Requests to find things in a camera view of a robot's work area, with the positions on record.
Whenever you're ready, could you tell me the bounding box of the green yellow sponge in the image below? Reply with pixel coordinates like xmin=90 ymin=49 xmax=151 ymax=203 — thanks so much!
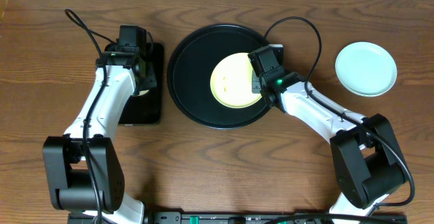
xmin=138 ymin=90 xmax=149 ymax=96

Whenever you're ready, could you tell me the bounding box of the yellow plate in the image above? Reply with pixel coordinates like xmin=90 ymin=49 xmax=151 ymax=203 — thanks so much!
xmin=210 ymin=52 xmax=262 ymax=109

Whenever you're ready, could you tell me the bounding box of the light blue plate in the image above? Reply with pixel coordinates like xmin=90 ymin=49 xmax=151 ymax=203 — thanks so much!
xmin=335 ymin=42 xmax=397 ymax=85
xmin=342 ymin=83 xmax=394 ymax=97

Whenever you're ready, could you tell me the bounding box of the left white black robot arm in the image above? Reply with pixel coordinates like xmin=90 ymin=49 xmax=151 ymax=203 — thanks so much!
xmin=43 ymin=52 xmax=147 ymax=223

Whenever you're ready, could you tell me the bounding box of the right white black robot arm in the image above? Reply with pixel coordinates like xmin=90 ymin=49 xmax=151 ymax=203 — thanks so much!
xmin=252 ymin=70 xmax=412 ymax=223

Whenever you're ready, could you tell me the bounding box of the black rectangular tray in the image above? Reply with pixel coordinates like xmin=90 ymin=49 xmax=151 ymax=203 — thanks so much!
xmin=98 ymin=43 xmax=164 ymax=126

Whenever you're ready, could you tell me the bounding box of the round black serving tray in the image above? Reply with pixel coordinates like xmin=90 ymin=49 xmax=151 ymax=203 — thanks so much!
xmin=167 ymin=24 xmax=270 ymax=129

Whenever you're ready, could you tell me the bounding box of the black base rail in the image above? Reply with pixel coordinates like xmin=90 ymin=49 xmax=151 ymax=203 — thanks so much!
xmin=66 ymin=210 xmax=408 ymax=224

